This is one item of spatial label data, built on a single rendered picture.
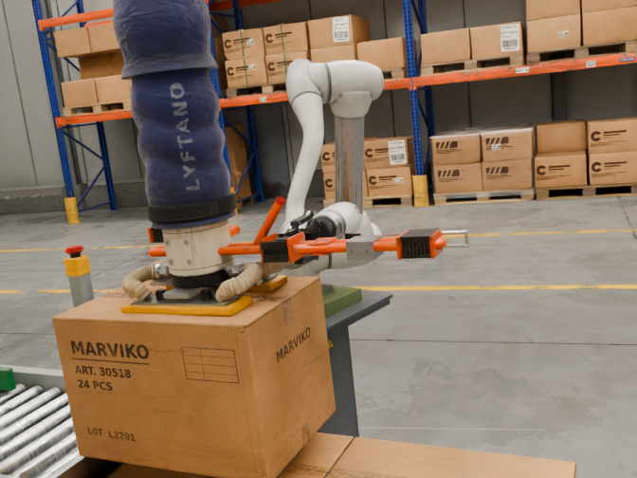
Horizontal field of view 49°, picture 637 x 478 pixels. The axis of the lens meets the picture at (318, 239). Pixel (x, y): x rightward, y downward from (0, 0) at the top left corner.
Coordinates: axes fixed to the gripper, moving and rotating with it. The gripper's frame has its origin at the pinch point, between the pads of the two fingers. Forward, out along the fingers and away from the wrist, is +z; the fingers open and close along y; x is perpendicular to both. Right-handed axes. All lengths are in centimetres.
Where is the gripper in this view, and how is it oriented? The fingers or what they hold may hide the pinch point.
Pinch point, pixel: (288, 247)
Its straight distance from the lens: 169.7
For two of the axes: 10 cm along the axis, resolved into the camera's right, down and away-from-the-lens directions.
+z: -4.1, 2.2, -8.9
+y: 1.0, 9.8, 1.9
